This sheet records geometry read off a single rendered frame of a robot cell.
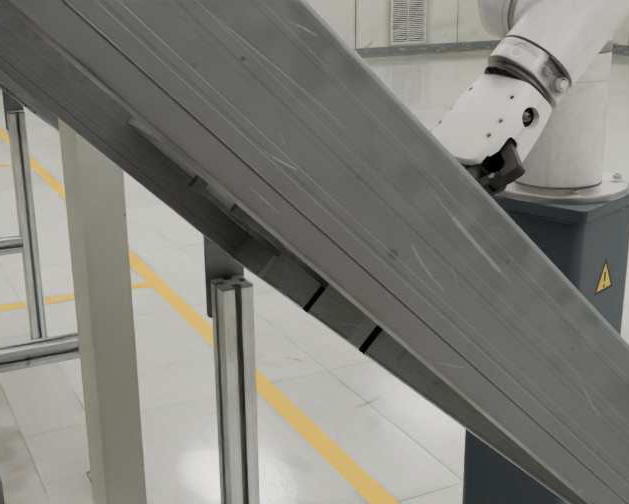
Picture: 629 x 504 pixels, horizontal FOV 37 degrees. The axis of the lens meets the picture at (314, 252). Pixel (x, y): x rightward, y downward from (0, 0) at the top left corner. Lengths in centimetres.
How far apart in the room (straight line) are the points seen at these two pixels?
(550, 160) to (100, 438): 70
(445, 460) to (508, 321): 167
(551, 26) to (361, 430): 134
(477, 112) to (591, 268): 41
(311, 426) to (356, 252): 184
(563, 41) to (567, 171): 35
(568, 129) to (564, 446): 88
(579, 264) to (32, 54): 71
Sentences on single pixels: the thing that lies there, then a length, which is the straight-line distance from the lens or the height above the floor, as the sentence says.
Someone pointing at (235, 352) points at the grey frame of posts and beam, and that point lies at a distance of 114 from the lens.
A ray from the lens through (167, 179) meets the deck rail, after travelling 103.
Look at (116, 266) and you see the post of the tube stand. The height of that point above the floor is 62.
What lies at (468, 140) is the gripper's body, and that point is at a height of 84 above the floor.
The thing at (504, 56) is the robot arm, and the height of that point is 91.
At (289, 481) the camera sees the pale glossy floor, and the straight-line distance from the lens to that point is 196.
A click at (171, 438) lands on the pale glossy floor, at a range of 214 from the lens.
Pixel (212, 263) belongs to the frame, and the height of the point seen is 66.
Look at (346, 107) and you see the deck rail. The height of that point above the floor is 96.
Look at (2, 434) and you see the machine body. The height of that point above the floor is 62.
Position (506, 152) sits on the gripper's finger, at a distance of 91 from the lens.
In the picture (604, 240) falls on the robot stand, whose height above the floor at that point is 64.
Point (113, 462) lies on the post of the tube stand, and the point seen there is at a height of 35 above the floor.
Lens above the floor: 101
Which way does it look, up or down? 18 degrees down
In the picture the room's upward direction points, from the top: 1 degrees counter-clockwise
